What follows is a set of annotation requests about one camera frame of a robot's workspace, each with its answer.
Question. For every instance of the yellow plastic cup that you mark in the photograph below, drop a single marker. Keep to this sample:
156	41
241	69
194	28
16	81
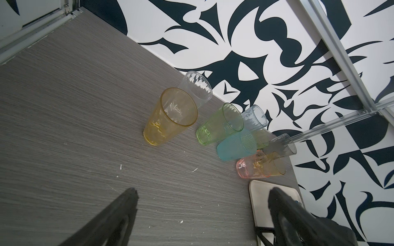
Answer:
273	165

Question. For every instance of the beige plastic tray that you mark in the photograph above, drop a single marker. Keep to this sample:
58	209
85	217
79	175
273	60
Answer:
259	193

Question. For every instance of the pink plastic cup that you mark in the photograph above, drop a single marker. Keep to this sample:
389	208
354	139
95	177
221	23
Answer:
254	166

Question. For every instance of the tall green plastic cup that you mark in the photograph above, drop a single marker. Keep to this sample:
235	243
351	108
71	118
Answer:
225	122

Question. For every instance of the teal frosted plastic cup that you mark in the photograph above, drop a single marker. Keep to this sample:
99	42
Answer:
237	146

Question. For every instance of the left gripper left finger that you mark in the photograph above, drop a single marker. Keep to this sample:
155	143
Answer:
112	226

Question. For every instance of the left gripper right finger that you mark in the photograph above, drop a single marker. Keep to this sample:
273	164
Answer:
294	226

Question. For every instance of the blue clear plastic cup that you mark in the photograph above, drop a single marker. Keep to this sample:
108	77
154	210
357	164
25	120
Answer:
254	118

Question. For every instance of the grey smoked plastic cup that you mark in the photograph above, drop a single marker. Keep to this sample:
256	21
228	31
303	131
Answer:
282	145

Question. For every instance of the small green plastic cup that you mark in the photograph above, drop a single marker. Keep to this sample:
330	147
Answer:
262	137

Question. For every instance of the amber plastic cup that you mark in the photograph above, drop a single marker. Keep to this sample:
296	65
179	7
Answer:
175	111

